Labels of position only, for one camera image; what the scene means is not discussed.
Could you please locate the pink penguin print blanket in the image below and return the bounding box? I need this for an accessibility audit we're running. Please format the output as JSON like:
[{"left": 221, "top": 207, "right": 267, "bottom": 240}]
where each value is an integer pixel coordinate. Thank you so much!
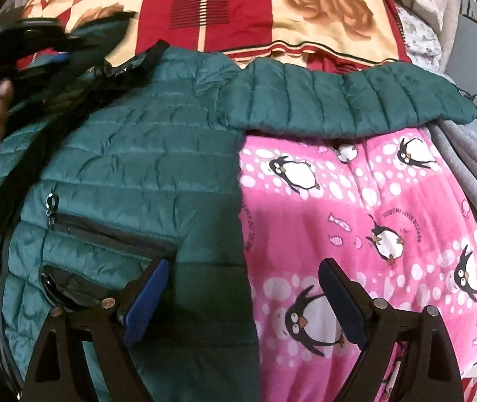
[{"left": 238, "top": 126, "right": 477, "bottom": 402}]

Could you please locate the white floral cloth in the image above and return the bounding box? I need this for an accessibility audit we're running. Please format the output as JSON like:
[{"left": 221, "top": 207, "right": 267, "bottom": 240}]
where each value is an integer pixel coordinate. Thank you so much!
[{"left": 393, "top": 0, "right": 449, "bottom": 74}]

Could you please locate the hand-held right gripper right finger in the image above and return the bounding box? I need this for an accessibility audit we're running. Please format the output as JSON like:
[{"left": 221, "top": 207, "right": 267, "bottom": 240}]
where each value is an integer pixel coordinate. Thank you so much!
[{"left": 318, "top": 258, "right": 465, "bottom": 402}]

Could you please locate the grey cloth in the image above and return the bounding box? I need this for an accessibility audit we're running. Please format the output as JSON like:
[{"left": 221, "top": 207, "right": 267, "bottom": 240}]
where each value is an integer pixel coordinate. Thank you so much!
[{"left": 427, "top": 119, "right": 477, "bottom": 260}]

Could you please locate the red patchwork rose pillow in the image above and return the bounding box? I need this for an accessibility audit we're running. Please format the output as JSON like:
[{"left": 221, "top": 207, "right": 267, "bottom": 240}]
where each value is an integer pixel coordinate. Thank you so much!
[{"left": 0, "top": 0, "right": 415, "bottom": 77}]

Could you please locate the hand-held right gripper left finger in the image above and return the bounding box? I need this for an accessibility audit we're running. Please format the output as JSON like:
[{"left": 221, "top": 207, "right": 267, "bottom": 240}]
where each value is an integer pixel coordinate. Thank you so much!
[{"left": 22, "top": 258, "right": 170, "bottom": 402}]

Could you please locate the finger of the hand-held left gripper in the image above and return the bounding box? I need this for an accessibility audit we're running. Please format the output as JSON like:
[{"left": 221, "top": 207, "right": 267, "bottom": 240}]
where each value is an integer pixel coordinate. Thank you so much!
[{"left": 12, "top": 38, "right": 109, "bottom": 83}]

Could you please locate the green puffer jacket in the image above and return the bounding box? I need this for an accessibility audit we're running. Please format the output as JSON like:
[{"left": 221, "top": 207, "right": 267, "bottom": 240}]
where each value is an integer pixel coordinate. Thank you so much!
[{"left": 0, "top": 21, "right": 477, "bottom": 402}]

